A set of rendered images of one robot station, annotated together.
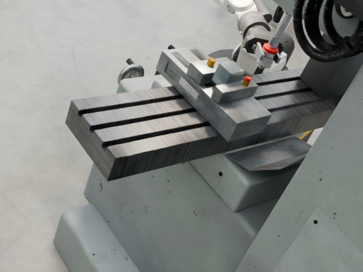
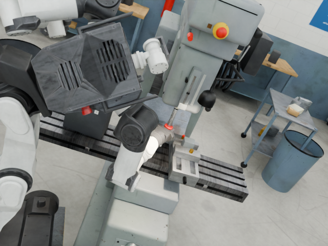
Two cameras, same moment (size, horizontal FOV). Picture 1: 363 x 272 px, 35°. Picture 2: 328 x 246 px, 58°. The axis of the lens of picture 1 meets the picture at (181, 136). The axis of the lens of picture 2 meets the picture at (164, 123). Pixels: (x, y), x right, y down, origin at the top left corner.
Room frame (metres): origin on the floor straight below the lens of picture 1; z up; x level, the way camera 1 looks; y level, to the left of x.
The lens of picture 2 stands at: (2.61, 0.79, 1.97)
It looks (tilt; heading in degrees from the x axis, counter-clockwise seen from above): 30 degrees down; 223
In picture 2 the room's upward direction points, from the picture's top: 23 degrees clockwise
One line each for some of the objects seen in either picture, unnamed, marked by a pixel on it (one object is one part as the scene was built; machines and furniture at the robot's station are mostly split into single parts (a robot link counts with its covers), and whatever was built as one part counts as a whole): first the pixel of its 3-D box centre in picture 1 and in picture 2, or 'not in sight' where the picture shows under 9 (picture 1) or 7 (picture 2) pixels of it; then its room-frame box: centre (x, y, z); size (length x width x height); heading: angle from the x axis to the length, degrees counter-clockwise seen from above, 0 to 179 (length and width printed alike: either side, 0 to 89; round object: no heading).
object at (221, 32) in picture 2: not in sight; (221, 32); (1.72, 0.05, 1.76); 0.04 x 0.03 x 0.04; 141
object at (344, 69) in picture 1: (343, 62); (89, 113); (1.90, -0.42, 1.07); 0.22 x 0.12 x 0.20; 135
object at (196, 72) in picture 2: not in sight; (189, 89); (1.63, -0.06, 1.44); 0.04 x 0.04 x 0.21; 51
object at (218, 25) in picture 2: not in sight; (220, 30); (1.71, 0.04, 1.76); 0.06 x 0.02 x 0.06; 141
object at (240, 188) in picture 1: (229, 134); (150, 169); (1.56, -0.14, 0.83); 0.50 x 0.35 x 0.12; 51
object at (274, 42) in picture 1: (280, 31); (172, 117); (1.57, -0.14, 1.22); 0.03 x 0.03 x 0.11
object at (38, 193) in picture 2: not in sight; (40, 204); (2.11, -0.33, 0.50); 0.20 x 0.05 x 0.20; 158
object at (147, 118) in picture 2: not in sight; (137, 131); (2.02, 0.13, 1.39); 0.12 x 0.09 x 0.14; 36
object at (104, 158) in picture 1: (254, 107); (146, 153); (1.61, -0.18, 0.93); 1.24 x 0.23 x 0.08; 141
